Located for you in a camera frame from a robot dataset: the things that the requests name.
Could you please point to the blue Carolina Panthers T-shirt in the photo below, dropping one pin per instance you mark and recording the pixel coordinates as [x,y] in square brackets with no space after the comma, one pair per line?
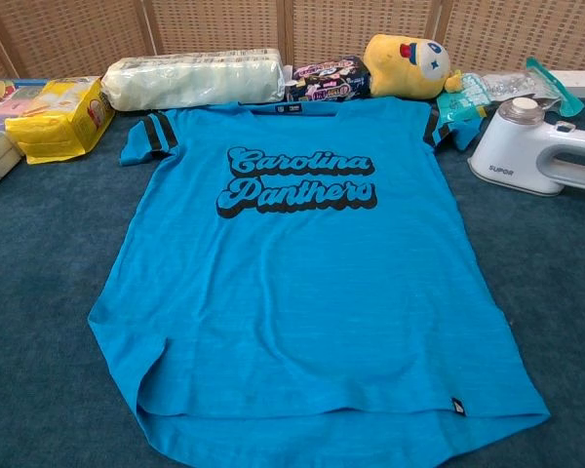
[297,292]

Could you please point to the white handheld garment steamer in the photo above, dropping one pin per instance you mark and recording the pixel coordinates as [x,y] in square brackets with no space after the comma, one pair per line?
[507,146]

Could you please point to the dark purple snack package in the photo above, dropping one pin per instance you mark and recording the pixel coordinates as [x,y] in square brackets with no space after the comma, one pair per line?
[329,80]

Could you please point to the white tissue roll pack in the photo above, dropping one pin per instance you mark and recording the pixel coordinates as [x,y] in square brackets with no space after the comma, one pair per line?
[190,80]

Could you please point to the yellow plush toy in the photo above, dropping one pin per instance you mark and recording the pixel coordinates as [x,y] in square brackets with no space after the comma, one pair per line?
[404,68]

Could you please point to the mint green snack bag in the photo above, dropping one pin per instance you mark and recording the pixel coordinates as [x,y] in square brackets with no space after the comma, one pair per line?
[460,100]

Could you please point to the dark teal carpet cover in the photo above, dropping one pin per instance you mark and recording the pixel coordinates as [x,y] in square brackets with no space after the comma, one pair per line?
[44,292]

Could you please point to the yellow biscuit bag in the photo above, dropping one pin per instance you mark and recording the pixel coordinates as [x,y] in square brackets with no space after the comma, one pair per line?
[58,122]

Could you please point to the clear teal-edged plastic bag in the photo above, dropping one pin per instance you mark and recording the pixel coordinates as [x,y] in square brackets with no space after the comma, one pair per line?
[512,83]

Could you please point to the rattan folding screen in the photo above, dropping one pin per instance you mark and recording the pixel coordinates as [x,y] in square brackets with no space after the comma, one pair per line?
[78,34]

